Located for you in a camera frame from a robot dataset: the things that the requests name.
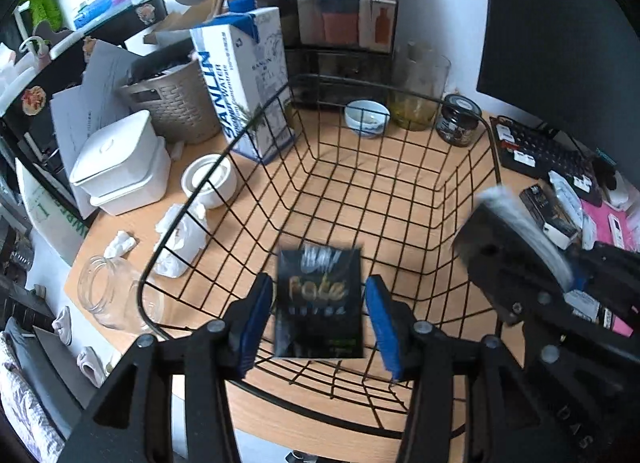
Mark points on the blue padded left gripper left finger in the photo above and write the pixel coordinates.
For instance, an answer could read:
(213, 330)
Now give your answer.
(128, 420)

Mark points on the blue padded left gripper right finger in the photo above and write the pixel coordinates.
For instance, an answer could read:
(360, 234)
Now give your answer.
(503, 421)

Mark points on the black Face tissue pack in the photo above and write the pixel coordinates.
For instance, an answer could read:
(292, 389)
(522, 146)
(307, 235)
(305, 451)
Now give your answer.
(317, 313)

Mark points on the clear glass jar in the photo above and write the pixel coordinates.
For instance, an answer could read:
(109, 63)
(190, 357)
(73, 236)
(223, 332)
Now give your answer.
(107, 288)

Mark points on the white remote control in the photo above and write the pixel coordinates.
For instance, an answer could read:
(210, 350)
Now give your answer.
(616, 232)

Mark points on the black white tissue box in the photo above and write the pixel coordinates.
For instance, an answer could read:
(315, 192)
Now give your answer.
(549, 216)

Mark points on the pink desk mat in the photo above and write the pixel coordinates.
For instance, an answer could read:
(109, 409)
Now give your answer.
(612, 274)

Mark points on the white snack bag near keyboard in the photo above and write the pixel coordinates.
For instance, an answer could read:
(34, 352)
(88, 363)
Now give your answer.
(567, 198)

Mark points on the crumpled white tissue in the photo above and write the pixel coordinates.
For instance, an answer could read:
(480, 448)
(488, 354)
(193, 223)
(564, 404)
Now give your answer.
(178, 247)

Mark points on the large white snack bag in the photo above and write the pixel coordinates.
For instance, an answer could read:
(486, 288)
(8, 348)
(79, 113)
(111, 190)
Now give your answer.
(500, 201)

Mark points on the black mechanical keyboard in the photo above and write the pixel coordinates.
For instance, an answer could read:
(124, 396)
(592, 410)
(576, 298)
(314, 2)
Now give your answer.
(528, 152)

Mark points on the white lidded storage box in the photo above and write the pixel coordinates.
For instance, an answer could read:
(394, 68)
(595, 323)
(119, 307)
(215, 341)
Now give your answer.
(121, 167)

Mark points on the dark glass jar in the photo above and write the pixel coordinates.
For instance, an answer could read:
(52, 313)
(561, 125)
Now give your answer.
(458, 120)

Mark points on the grey woven basket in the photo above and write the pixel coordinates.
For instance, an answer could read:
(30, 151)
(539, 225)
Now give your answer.
(178, 102)

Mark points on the small ceramic bowl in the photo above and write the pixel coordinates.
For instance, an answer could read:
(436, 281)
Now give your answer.
(366, 118)

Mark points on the black computer monitor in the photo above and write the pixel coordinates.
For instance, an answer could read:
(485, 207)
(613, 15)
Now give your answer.
(572, 63)

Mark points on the clear glass with liquid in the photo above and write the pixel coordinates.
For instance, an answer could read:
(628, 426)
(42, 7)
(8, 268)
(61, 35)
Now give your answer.
(419, 80)

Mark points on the white blue water carton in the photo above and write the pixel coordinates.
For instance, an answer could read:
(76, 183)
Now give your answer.
(242, 58)

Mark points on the dark acrylic organizer shelf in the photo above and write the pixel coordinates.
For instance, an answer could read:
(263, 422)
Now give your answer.
(338, 51)

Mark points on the black wire basket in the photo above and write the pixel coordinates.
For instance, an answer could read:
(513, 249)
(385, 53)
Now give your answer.
(400, 197)

